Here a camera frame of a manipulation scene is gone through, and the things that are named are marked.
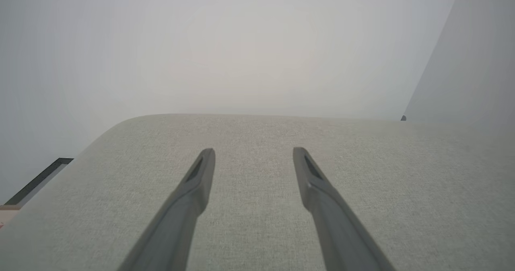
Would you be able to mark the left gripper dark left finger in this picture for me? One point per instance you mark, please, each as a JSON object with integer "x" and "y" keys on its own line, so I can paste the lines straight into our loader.
{"x": 181, "y": 214}

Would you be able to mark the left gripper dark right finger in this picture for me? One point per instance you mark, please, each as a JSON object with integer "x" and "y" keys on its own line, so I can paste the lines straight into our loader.
{"x": 334, "y": 218}

